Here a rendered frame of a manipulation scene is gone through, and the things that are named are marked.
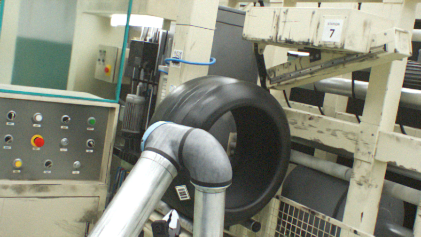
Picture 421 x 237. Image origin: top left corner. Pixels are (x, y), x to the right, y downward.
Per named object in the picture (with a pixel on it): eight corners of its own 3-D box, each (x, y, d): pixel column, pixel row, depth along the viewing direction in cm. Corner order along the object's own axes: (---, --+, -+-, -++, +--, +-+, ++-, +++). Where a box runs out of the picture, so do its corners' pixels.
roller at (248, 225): (204, 206, 248) (205, 196, 248) (212, 206, 251) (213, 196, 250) (251, 233, 220) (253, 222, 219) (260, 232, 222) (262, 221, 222)
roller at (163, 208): (148, 207, 232) (150, 197, 232) (158, 207, 235) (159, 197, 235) (192, 236, 204) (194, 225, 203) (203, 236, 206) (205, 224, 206)
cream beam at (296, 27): (239, 39, 244) (245, 6, 243) (282, 47, 259) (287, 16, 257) (343, 49, 195) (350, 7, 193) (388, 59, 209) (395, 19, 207)
